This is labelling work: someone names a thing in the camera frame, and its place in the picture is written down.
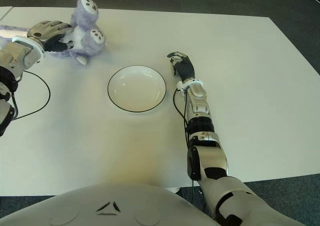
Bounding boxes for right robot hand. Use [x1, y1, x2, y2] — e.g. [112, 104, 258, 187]
[166, 50, 196, 83]

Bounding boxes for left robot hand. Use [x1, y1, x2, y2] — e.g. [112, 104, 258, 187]
[26, 20, 75, 52]

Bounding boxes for purple plush bunny doll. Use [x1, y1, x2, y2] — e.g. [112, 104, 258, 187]
[0, 0, 108, 66]

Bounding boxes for white plate with black rim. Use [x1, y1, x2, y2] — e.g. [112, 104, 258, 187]
[107, 65, 167, 113]

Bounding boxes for grey robot torso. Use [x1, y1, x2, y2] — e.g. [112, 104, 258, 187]
[0, 182, 218, 226]

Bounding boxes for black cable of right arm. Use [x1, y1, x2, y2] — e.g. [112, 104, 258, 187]
[172, 88, 198, 204]

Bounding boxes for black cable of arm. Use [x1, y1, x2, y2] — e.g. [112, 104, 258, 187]
[11, 70, 51, 119]
[172, 88, 198, 204]

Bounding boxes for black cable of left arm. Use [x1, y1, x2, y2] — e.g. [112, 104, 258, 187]
[11, 70, 51, 119]

